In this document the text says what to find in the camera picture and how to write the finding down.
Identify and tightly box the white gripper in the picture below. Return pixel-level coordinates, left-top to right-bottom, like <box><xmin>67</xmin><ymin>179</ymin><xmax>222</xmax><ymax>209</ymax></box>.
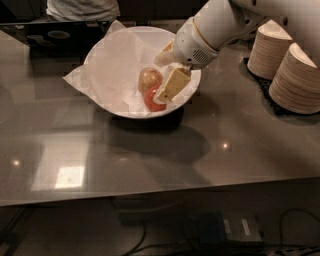
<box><xmin>153</xmin><ymin>17</ymin><xmax>218</xmax><ymax>104</ymax></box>

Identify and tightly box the yellow-brown apple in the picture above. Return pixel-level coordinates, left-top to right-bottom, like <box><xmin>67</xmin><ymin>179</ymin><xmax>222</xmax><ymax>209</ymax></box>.
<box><xmin>138</xmin><ymin>68</ymin><xmax>163</xmax><ymax>94</ymax></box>

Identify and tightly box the red apple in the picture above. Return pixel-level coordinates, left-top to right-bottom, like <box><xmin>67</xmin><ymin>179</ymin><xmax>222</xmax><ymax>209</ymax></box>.
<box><xmin>143</xmin><ymin>86</ymin><xmax>167</xmax><ymax>112</ymax></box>

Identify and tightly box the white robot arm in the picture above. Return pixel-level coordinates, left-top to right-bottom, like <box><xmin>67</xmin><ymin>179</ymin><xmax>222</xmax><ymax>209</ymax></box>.
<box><xmin>155</xmin><ymin>0</ymin><xmax>320</xmax><ymax>70</ymax></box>

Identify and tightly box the white bowl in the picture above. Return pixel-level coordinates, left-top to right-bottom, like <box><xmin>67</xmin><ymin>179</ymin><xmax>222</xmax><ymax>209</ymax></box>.
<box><xmin>83</xmin><ymin>26</ymin><xmax>202</xmax><ymax>120</ymax></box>

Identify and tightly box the white paper liner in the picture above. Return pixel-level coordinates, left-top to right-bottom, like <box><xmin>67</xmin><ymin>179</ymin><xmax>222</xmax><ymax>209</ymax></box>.
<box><xmin>63</xmin><ymin>20</ymin><xmax>194</xmax><ymax>114</ymax></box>

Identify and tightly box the black tray under plates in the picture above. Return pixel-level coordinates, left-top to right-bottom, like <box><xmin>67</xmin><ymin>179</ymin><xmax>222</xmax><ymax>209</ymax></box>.
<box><xmin>242</xmin><ymin>57</ymin><xmax>320</xmax><ymax>118</ymax></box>

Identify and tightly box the paper plate stack rear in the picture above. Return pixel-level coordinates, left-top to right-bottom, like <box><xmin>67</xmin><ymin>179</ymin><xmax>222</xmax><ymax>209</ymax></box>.
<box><xmin>247</xmin><ymin>20</ymin><xmax>293</xmax><ymax>80</ymax></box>

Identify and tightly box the paper plate stack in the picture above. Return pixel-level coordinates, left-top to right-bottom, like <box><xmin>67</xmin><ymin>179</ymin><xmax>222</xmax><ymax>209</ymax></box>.
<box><xmin>247</xmin><ymin>20</ymin><xmax>293</xmax><ymax>80</ymax></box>
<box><xmin>269</xmin><ymin>43</ymin><xmax>320</xmax><ymax>114</ymax></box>

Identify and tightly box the paper plate stack front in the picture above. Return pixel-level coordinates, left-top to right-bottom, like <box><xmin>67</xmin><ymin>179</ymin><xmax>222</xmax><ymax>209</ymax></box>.
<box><xmin>269</xmin><ymin>43</ymin><xmax>320</xmax><ymax>114</ymax></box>

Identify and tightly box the person in grey shirt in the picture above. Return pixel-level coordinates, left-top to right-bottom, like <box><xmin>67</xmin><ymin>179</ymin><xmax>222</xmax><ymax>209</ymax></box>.
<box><xmin>46</xmin><ymin>0</ymin><xmax>120</xmax><ymax>21</ymax></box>

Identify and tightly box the black box under table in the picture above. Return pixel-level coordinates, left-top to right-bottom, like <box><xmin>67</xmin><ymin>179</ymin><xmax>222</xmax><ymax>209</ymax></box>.
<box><xmin>196</xmin><ymin>212</ymin><xmax>264</xmax><ymax>244</ymax></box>

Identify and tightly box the black cable on floor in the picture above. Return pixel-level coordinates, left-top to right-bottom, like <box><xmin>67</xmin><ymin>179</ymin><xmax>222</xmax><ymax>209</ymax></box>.
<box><xmin>278</xmin><ymin>208</ymin><xmax>320</xmax><ymax>248</ymax></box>

